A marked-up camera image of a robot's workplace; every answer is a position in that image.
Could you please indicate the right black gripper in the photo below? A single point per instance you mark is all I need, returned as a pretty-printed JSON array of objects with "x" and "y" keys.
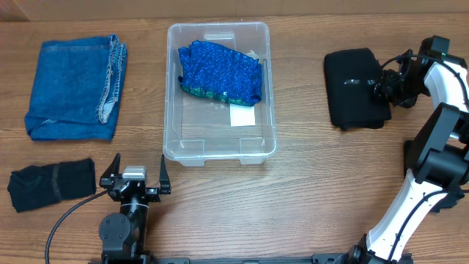
[{"x": 383, "y": 88}]

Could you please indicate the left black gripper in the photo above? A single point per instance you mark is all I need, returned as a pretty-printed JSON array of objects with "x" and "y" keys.
[{"x": 133, "y": 187}]

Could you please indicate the large black garment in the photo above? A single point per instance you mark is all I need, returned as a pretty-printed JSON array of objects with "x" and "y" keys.
[{"x": 350, "y": 77}]

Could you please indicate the blue sequin fabric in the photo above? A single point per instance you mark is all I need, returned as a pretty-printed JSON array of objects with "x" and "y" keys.
[{"x": 211, "y": 70}]

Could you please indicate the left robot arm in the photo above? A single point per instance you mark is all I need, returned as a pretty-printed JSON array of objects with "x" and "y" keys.
[{"x": 123, "y": 234}]

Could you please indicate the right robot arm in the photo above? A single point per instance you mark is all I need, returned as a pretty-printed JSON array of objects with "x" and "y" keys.
[{"x": 435, "y": 171}]

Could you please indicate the small black garment right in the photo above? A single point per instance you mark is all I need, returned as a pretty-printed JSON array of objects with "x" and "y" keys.
[{"x": 450, "y": 200}]

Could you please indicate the small black garment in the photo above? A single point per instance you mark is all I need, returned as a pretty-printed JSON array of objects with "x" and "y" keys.
[
  {"x": 450, "y": 200},
  {"x": 36, "y": 187}
]

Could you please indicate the clear plastic storage bin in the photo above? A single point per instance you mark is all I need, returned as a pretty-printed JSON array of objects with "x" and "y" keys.
[{"x": 197, "y": 130}]

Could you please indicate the small black garment left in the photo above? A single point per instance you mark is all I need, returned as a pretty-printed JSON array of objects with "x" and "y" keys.
[{"x": 36, "y": 187}]

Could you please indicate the folded blue denim jeans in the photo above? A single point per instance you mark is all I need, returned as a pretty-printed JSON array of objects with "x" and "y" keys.
[{"x": 77, "y": 89}]

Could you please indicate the white label in bin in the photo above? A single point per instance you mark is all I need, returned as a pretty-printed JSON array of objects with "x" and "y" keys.
[{"x": 242, "y": 115}]

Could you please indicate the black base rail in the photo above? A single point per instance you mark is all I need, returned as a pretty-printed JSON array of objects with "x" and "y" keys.
[{"x": 328, "y": 258}]

